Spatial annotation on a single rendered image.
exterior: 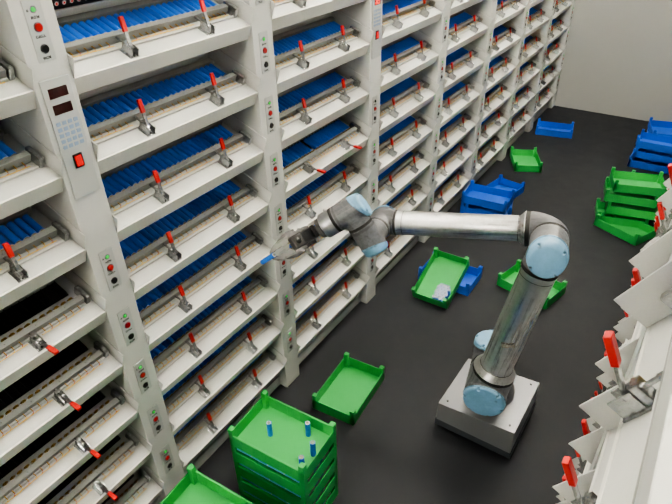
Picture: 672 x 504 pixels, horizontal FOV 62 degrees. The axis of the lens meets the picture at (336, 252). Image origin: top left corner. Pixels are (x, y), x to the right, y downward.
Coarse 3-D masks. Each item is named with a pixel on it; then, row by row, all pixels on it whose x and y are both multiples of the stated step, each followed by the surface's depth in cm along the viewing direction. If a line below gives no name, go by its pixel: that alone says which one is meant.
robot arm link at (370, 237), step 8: (368, 224) 186; (376, 224) 191; (384, 224) 194; (352, 232) 188; (360, 232) 186; (368, 232) 186; (376, 232) 188; (384, 232) 192; (360, 240) 188; (368, 240) 187; (376, 240) 187; (384, 240) 190; (360, 248) 191; (368, 248) 188; (376, 248) 188; (384, 248) 189; (368, 256) 190
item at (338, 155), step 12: (348, 120) 249; (360, 132) 249; (360, 144) 244; (324, 156) 229; (336, 156) 231; (348, 156) 241; (324, 168) 225; (288, 180) 212; (300, 180) 214; (312, 180) 222; (288, 192) 209
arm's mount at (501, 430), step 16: (464, 368) 240; (464, 384) 232; (528, 384) 229; (448, 400) 224; (512, 400) 222; (528, 400) 221; (448, 416) 224; (464, 416) 219; (480, 416) 216; (496, 416) 216; (512, 416) 215; (480, 432) 218; (496, 432) 213; (512, 432) 208
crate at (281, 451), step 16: (272, 400) 199; (256, 416) 199; (272, 416) 199; (288, 416) 198; (304, 416) 194; (240, 432) 193; (256, 432) 193; (288, 432) 193; (304, 432) 193; (320, 432) 192; (240, 448) 187; (256, 448) 182; (272, 448) 187; (288, 448) 187; (304, 448) 187; (320, 448) 181; (272, 464) 181; (288, 464) 176; (304, 464) 173; (304, 480) 176
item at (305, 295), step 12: (348, 240) 283; (336, 252) 271; (348, 252) 277; (360, 252) 279; (324, 264) 263; (336, 264) 268; (348, 264) 269; (312, 276) 248; (324, 276) 261; (336, 276) 264; (300, 288) 249; (312, 288) 251; (324, 288) 256; (300, 300) 247; (312, 300) 249; (300, 312) 243
